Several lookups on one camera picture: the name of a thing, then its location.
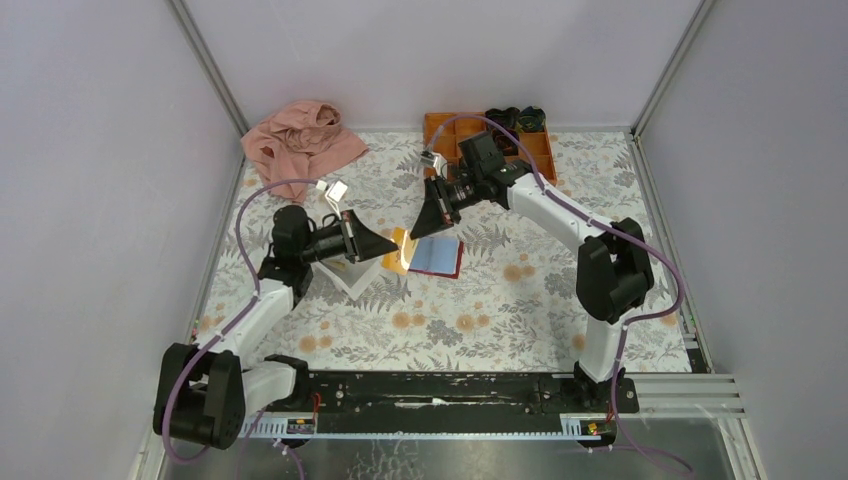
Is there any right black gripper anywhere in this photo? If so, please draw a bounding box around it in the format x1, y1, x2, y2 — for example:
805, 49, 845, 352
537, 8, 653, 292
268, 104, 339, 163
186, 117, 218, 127
411, 172, 483, 242

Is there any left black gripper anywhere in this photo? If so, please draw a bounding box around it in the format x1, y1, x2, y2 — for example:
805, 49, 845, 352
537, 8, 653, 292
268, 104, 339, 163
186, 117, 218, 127
300, 210, 399, 266

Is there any white plastic card box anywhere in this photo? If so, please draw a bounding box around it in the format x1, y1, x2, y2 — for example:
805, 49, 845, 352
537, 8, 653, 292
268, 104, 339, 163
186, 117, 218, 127
314, 257, 381, 300

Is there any red card holder wallet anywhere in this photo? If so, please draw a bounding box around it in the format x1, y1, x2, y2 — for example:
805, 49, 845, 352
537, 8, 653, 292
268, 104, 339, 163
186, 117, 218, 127
409, 236, 464, 279

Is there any gold VIP card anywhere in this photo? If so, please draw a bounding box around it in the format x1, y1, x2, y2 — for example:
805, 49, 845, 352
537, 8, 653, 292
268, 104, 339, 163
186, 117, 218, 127
381, 227, 419, 275

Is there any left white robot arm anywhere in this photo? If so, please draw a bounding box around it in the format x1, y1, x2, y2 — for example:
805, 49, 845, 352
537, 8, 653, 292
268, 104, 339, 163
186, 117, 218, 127
152, 205, 398, 455

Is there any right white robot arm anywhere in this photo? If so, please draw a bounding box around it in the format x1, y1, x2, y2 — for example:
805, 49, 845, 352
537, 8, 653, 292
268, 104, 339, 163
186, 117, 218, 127
410, 133, 655, 412

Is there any orange compartment tray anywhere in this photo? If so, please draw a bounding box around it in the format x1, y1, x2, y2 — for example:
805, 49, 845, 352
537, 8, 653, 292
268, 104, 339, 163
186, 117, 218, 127
423, 112, 557, 183

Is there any floral table mat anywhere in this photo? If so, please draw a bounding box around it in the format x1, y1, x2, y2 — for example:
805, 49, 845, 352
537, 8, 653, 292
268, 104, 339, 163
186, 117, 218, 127
195, 132, 691, 373

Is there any pink crumpled cloth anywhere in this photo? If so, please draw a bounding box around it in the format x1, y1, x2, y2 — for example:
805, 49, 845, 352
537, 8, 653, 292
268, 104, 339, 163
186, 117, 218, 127
241, 100, 368, 203

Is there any black rolled belt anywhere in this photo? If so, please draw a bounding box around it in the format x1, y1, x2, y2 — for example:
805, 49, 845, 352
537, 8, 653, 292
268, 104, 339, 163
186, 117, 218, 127
484, 107, 520, 132

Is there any green rolled belt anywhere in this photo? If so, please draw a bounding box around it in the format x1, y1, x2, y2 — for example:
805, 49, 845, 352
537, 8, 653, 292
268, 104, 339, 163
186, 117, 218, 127
516, 106, 546, 133

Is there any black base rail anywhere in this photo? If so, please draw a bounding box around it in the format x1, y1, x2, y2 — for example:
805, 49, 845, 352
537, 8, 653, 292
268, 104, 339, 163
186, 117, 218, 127
267, 371, 640, 436

